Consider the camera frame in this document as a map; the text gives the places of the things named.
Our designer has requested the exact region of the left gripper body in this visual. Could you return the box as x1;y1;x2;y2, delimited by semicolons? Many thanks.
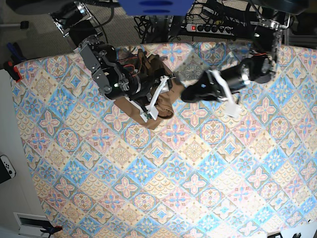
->
205;65;250;118

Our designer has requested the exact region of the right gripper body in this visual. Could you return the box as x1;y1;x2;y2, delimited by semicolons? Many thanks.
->
128;73;175;121

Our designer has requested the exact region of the brown t-shirt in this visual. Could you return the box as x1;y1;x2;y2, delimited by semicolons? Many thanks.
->
114;49;184;130

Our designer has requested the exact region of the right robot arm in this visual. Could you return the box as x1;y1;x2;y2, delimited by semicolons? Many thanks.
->
50;1;174;122

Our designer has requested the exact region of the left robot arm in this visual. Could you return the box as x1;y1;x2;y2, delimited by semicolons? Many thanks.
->
181;7;290;118

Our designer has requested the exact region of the white power strip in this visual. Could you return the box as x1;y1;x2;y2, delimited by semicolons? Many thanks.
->
186;23;233;36

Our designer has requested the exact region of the patterned tile tablecloth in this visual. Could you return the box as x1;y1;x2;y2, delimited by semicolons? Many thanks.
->
11;46;317;238

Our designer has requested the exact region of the blue black clamp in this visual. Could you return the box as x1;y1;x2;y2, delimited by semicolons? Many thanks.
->
6;42;26;63

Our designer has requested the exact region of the red black clamp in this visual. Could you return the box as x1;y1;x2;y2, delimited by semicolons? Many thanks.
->
3;61;22;82

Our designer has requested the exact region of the game console controller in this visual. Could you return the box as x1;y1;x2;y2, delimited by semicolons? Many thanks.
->
0;155;16;183

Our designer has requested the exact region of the orange black bottom clamp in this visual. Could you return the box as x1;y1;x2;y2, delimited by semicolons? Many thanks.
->
40;226;62;237

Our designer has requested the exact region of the white box with window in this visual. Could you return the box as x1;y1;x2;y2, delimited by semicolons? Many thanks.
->
13;212;51;238

